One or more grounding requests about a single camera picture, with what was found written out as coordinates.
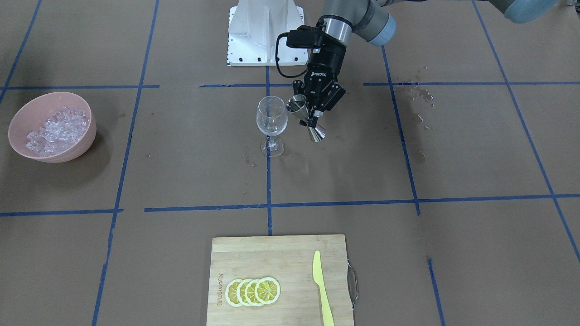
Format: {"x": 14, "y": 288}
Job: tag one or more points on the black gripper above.
{"x": 327, "y": 62}

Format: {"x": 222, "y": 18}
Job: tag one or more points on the steel double jigger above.
{"x": 297, "y": 106}

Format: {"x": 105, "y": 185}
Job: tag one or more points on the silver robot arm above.
{"x": 342, "y": 18}

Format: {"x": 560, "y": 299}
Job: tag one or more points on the clear wine glass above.
{"x": 272, "y": 119}

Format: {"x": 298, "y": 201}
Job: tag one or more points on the pile of clear ice cubes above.
{"x": 59, "y": 132}

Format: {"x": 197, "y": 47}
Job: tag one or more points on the bamboo cutting board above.
{"x": 289, "y": 260}

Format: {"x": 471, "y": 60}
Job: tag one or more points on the lemon slice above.
{"x": 250, "y": 294}
{"x": 241, "y": 292}
{"x": 231, "y": 293}
{"x": 267, "y": 290}

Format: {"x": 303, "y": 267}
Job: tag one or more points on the yellow plastic knife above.
{"x": 318, "y": 277}

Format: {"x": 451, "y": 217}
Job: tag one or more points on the pink bowl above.
{"x": 31, "y": 117}

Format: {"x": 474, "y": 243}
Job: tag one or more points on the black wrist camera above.
{"x": 307, "y": 37}

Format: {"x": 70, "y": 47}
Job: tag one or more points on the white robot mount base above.
{"x": 254, "y": 26}

